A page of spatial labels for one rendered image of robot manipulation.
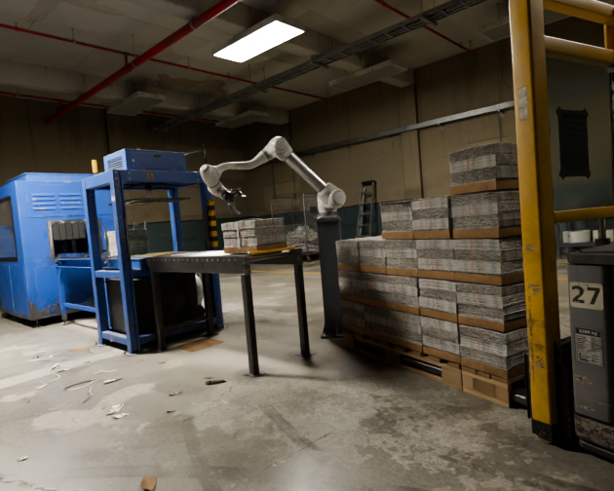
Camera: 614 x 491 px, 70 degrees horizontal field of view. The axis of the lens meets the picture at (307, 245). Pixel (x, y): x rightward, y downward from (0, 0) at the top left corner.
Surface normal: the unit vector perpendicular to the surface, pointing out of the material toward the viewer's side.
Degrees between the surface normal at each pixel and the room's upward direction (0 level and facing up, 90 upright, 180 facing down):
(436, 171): 90
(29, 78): 90
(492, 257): 90
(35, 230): 90
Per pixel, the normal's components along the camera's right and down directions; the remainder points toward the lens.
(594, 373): -0.87, 0.10
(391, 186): -0.68, 0.10
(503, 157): 0.48, 0.00
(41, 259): 0.73, -0.03
